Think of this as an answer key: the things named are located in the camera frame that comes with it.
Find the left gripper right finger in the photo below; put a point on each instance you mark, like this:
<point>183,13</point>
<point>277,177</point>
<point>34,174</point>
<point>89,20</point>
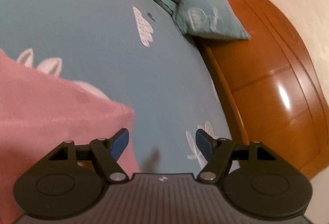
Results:
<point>253,178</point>

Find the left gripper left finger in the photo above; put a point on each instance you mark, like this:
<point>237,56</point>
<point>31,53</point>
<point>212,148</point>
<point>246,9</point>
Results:
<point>71,178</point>

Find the pink and white knit sweater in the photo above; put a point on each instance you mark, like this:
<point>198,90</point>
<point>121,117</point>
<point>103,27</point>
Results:
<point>38,112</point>

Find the wooden headboard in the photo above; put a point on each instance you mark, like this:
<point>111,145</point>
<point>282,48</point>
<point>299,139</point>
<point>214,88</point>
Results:
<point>268,87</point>

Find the teal floral bed sheet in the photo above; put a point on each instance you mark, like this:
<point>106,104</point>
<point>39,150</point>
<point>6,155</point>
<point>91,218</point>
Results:
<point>132,52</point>

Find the teal pillow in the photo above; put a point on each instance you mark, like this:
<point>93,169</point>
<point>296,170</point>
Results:
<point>210,19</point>

